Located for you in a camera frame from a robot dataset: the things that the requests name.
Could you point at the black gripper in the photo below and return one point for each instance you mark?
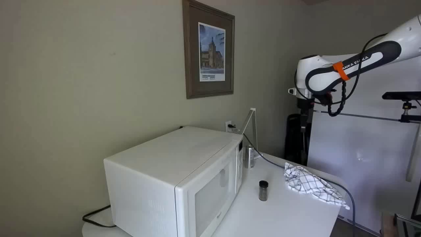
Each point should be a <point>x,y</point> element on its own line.
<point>306,110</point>

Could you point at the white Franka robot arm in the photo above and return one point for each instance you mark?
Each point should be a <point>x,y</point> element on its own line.
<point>408,37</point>

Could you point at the white microwave oven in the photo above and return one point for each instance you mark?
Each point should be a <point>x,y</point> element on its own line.
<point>175,176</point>

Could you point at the thin white rod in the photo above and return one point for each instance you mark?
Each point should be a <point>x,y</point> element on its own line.
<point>250,119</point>

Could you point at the checkered white dish cloth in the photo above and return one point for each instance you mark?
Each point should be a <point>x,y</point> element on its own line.
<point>307,179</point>

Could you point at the silver drink can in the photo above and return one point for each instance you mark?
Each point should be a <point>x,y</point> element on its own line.
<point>249,158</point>

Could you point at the large white panel board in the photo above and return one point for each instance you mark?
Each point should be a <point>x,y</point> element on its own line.
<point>364,166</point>

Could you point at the framed building picture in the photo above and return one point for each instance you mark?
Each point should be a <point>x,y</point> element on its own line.
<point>211,48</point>

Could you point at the white wall outlet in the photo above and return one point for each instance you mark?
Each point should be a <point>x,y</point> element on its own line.
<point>229,127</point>

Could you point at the black stereo camera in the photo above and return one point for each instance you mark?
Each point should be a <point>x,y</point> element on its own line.
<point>402,95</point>

